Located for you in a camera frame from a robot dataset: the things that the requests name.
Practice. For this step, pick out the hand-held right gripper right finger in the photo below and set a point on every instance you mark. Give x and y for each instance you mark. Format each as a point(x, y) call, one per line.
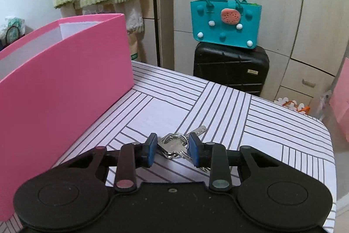
point(193, 149)

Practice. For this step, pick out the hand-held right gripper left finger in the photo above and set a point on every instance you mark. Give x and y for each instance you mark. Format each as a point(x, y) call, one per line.
point(152, 149)

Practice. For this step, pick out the bunch of silver keys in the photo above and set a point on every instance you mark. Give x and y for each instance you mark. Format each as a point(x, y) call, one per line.
point(174, 147)

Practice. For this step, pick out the pink storage box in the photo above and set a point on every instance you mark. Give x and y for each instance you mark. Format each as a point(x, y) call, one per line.
point(68, 85)

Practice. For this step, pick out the striped bedsheet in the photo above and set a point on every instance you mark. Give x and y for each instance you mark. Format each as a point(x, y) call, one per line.
point(218, 113)

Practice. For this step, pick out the black suitcase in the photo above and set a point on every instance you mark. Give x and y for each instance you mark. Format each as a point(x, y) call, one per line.
point(229, 69)

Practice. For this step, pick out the white orange flower item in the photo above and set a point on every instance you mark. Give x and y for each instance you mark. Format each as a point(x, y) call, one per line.
point(293, 107)

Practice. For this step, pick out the teal felt tote bag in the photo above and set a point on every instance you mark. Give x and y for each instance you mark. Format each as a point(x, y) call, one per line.
point(218, 28)

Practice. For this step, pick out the pack of tissues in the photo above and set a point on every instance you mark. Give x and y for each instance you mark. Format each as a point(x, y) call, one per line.
point(15, 27)

